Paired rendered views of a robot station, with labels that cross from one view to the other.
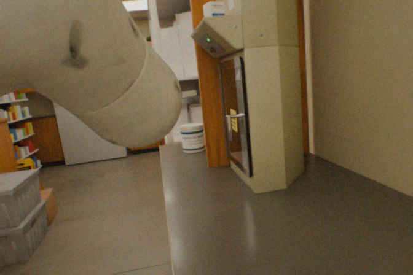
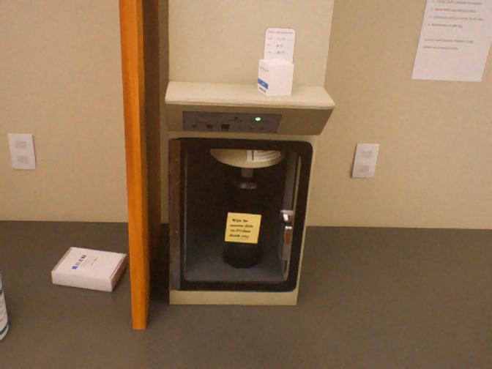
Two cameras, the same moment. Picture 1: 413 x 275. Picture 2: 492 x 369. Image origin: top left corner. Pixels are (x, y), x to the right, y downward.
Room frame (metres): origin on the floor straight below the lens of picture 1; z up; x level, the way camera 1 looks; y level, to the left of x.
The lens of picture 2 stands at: (1.02, 0.95, 1.81)
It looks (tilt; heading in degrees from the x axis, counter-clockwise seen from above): 26 degrees down; 274
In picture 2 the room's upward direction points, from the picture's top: 3 degrees clockwise
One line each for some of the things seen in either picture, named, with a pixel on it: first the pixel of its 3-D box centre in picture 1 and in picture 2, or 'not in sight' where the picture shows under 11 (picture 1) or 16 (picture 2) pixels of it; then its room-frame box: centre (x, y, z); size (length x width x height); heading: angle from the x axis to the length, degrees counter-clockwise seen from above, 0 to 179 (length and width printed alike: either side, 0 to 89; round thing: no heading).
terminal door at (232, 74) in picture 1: (233, 115); (239, 220); (1.09, -0.11, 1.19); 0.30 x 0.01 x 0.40; 8
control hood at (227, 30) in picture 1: (213, 40); (247, 116); (1.08, -0.06, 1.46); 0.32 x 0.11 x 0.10; 9
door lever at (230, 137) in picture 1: (234, 126); (285, 237); (0.98, -0.10, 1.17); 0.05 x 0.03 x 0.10; 98
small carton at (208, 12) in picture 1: (214, 13); (274, 77); (1.04, -0.07, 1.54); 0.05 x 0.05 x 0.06; 27
